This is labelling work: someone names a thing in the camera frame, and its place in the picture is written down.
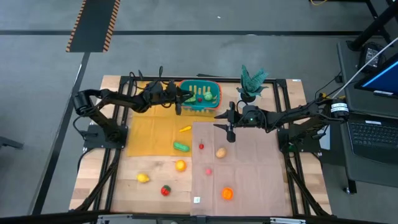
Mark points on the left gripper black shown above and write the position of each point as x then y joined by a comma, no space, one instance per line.
161,93

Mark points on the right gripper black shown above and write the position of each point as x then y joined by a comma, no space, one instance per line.
241,118

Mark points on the light green toy lettuce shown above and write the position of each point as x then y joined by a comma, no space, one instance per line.
192,99

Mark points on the round green toy cabbage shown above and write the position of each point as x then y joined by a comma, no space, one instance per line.
208,96

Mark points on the tan toy potato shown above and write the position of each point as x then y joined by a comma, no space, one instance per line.
220,152

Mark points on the red toy cherry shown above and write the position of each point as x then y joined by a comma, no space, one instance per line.
201,146

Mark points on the green toy cucumber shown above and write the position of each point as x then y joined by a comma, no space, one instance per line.
181,147

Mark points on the ridged deep orange toy fruit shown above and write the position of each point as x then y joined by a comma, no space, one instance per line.
227,193

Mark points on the red strawberry toy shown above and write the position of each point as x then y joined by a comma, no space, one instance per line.
165,190

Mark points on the yellow toy lemon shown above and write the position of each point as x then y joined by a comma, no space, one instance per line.
143,177

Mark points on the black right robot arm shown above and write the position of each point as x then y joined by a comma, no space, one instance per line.
295,115

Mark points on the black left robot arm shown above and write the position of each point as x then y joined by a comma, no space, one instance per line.
118,99

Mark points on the pink toy produce piece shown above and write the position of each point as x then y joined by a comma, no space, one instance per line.
208,171

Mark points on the green plant in white pot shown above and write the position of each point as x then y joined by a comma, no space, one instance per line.
252,82

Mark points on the smooth orange toy fruit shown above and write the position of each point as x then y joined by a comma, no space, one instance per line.
180,165

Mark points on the mustard yellow cloth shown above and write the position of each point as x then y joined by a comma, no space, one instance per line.
140,147

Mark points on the pale pink cloth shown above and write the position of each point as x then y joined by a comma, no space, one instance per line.
264,186

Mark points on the white cloth tag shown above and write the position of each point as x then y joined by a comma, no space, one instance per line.
196,199

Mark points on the yellow power connector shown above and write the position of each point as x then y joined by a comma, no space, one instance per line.
324,95

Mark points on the white slanted rod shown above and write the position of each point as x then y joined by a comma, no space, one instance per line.
348,81

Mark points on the silver aluminium extrusion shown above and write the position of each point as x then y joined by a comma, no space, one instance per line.
115,218

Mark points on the black computer cart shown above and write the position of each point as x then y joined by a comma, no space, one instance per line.
367,174

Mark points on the black power adapter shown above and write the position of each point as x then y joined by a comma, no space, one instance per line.
370,60

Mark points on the monitor with blue screen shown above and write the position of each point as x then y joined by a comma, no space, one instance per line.
385,81

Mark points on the black stand leg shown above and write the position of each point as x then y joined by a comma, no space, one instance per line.
373,28

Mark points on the dark grey stand foot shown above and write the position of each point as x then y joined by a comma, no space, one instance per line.
9,142

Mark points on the black aluminium table frame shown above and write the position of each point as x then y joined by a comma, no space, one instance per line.
280,93

